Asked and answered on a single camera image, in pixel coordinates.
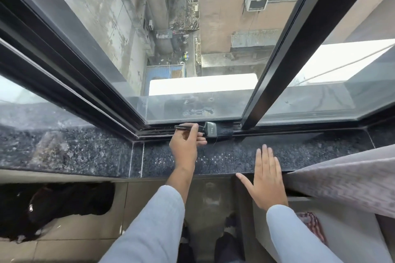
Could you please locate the person's left hand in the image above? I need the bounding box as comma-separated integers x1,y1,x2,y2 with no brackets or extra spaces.
169,123,208,172

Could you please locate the person's right hand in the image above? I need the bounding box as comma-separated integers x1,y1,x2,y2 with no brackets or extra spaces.
236,144,289,211

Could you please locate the black paint brush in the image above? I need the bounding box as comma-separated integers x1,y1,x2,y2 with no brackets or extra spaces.
174,122,234,142

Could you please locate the person's left forearm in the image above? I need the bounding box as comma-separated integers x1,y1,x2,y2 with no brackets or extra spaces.
99,166,198,263

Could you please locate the person's right forearm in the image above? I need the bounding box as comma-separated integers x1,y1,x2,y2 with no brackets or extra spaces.
266,204,344,263

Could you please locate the person's right leg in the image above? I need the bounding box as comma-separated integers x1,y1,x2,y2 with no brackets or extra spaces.
214,213,245,263

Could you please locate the person's leg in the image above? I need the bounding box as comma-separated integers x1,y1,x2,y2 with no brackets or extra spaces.
214,213,245,263
177,224,195,263

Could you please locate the red checkered cloth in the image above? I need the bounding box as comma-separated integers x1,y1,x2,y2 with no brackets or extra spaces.
296,211,328,245

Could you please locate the pale patterned curtain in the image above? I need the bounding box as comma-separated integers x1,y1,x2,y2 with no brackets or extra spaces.
283,145,395,220

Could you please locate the blue roof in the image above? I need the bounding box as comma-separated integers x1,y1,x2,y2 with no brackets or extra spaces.
144,65,186,80

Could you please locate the person's left leg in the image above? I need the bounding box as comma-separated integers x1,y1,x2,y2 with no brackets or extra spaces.
177,224,195,263

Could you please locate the white table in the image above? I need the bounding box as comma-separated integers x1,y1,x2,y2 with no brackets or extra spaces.
252,196,393,263

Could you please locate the dark granite window sill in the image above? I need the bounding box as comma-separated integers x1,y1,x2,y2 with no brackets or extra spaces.
0,102,395,179

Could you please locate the beige building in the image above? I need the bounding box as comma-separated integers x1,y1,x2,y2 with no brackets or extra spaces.
197,0,316,78

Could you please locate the black bag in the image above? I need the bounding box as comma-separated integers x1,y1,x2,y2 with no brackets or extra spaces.
0,182,115,243

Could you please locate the grey concrete building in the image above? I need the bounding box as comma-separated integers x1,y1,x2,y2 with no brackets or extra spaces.
36,0,189,95

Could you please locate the black window frame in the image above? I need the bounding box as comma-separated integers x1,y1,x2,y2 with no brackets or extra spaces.
0,0,395,142

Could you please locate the white cable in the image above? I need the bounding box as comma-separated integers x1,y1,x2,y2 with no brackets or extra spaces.
290,43,395,85

